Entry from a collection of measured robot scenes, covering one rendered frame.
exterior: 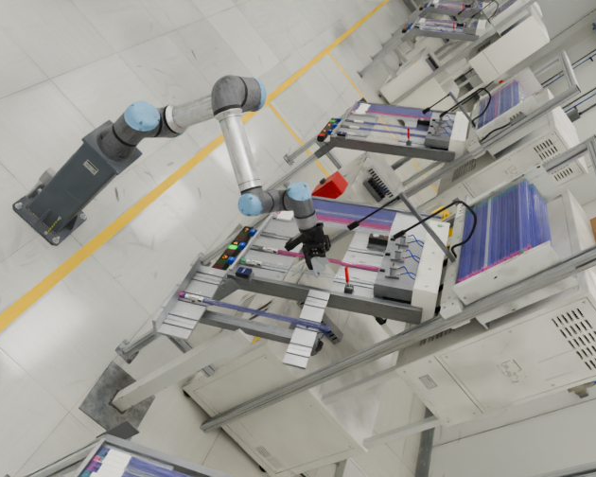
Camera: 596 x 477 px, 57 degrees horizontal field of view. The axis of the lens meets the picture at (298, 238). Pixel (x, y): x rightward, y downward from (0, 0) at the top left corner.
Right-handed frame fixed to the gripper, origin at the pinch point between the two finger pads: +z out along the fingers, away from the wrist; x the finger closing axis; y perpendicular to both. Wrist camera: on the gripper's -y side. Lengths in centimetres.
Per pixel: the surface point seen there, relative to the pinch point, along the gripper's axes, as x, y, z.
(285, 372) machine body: -10.0, -19.9, 39.8
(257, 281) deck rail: -10.0, -18.6, -3.8
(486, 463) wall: 67, 42, 177
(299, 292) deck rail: -10.0, -3.6, 1.7
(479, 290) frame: -11, 58, 2
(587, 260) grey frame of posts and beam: -14, 88, -9
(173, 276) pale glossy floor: 38, -95, 23
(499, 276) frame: -11, 64, -3
